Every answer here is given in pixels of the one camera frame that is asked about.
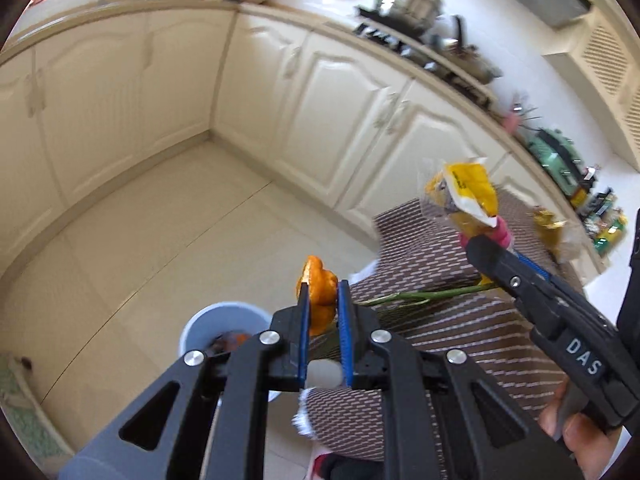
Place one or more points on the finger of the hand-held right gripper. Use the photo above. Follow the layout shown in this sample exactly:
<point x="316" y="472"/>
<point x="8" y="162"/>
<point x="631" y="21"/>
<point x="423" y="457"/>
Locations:
<point x="550" y="325"/>
<point x="537" y="269"/>

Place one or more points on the orange peel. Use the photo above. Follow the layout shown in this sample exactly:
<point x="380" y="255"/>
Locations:
<point x="320" y="290"/>

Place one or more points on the green electric cooker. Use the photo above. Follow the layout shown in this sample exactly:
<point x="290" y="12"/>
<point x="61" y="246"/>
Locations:
<point x="555" y="157"/>

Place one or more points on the stacked steel pot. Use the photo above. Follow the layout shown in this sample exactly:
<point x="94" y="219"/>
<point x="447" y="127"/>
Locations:
<point x="412" y="2"/>

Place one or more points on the blue round bin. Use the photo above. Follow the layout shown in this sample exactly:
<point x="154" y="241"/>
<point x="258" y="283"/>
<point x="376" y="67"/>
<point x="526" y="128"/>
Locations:
<point x="220" y="320"/>

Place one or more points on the pink utensil holder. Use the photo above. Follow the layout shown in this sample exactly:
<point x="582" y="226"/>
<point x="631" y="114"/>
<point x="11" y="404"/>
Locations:
<point x="512" y="120"/>

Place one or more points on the clear plastic bag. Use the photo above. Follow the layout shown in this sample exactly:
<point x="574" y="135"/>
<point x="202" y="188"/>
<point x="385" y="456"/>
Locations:
<point x="567" y="240"/>

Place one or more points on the black gas stove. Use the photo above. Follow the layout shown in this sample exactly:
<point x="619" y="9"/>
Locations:
<point x="400" y="40"/>

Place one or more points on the green patterned floor mat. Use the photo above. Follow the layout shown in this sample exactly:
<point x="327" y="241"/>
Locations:
<point x="25" y="415"/>

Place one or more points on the cream upper kitchen cabinets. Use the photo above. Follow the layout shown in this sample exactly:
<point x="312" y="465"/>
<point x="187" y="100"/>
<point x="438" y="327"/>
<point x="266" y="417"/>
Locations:
<point x="610" y="75"/>

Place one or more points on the person's right hand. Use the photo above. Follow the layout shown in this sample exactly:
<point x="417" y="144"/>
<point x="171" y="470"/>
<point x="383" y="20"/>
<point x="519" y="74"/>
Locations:
<point x="590" y="440"/>

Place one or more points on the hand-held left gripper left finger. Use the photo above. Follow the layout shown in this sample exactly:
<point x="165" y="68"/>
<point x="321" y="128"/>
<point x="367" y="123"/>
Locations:
<point x="303" y="340"/>

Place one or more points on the brown polka-dot cloth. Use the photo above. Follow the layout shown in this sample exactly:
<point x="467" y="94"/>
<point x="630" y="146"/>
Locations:
<point x="450" y="320"/>

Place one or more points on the yellow snack packet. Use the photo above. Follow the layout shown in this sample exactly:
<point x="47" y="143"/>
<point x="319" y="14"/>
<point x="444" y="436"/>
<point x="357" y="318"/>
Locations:
<point x="465" y="190"/>

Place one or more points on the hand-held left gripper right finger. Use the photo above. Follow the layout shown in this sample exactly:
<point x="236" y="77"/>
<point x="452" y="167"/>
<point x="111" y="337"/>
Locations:
<point x="346" y="340"/>

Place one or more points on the cream lower kitchen cabinets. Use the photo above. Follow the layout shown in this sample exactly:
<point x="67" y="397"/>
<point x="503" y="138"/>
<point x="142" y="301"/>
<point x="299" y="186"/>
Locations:
<point x="175" y="90"/>

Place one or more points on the white round object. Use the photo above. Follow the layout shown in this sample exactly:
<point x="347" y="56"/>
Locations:
<point x="324" y="374"/>

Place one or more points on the red-capped dark sauce bottle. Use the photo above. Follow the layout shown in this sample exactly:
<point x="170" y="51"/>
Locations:
<point x="585" y="187"/>

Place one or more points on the cream kitchen cabinets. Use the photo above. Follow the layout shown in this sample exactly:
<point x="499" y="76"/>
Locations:
<point x="175" y="90"/>
<point x="610" y="75"/>

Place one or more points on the green plant stem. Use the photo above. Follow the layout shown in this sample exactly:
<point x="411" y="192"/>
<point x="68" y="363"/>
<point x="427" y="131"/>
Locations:
<point x="425" y="296"/>

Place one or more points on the gold foil wrapper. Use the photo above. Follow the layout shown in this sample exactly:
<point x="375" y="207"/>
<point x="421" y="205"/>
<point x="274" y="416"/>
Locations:
<point x="547" y="222"/>

